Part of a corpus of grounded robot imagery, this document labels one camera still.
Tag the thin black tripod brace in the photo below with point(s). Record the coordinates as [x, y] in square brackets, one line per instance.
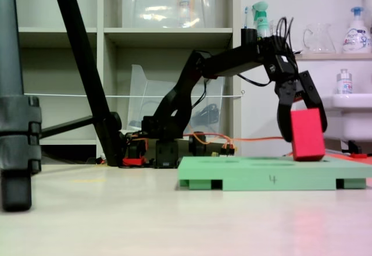
[67, 125]

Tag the clear plastic storage box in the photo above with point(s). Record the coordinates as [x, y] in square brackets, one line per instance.
[162, 5]

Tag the small clear bottle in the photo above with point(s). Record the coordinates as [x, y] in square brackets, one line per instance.
[344, 84]

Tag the black tripod leg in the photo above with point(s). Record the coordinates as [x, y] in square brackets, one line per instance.
[81, 49]
[11, 64]

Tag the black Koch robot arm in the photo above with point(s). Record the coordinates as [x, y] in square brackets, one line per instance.
[226, 64]

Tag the small black clamp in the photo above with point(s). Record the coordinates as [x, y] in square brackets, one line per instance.
[354, 147]

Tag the blue white toothbrush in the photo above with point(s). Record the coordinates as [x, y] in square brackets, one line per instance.
[246, 14]

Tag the black cup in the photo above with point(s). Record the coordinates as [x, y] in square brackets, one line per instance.
[249, 37]

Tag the clear plastic open container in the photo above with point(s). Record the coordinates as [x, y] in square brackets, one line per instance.
[145, 81]

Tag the green shape sorter board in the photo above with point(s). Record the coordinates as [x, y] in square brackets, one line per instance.
[261, 174]

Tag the clear glass pitcher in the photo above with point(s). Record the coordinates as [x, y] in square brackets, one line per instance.
[318, 40]

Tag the green spray bottle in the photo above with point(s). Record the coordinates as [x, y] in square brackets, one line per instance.
[260, 20]

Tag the white blue soap pump bottle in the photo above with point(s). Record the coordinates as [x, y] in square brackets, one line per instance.
[356, 37]

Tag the beige shelf unit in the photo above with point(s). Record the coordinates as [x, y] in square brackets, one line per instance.
[168, 32]

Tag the white sink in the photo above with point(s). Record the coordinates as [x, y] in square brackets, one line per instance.
[351, 113]

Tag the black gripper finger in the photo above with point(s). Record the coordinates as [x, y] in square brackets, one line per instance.
[314, 93]
[284, 119]

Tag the red square block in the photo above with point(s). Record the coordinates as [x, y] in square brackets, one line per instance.
[308, 136]

